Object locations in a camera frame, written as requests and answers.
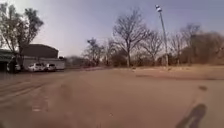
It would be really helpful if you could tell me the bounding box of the tall light pole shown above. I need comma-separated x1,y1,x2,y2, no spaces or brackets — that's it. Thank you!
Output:
154,4,170,69

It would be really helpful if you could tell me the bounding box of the dry grass verge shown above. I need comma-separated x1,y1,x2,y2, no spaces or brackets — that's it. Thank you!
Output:
131,64,224,81

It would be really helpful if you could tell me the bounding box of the brown dirt ground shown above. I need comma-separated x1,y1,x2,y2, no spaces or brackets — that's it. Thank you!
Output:
0,66,224,128

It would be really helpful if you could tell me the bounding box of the white car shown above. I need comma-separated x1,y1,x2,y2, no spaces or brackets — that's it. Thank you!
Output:
45,63,58,73
27,62,46,73

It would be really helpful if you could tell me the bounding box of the white building with dark roof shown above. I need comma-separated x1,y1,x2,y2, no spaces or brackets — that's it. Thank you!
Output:
20,43,66,71

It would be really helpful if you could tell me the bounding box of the leafy tree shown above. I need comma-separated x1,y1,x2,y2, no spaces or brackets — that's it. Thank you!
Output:
0,2,45,66

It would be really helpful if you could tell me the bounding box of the green roofed shelter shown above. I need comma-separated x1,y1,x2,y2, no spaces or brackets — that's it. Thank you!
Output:
0,48,16,73

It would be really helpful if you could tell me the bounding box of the row of bare trees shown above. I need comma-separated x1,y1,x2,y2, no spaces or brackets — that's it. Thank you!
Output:
64,23,224,68

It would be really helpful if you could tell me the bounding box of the dark vehicle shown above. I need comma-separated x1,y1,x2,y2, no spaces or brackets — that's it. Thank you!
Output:
5,61,22,74

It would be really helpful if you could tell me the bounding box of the bare tree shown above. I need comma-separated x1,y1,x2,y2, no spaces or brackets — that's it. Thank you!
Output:
112,9,151,69

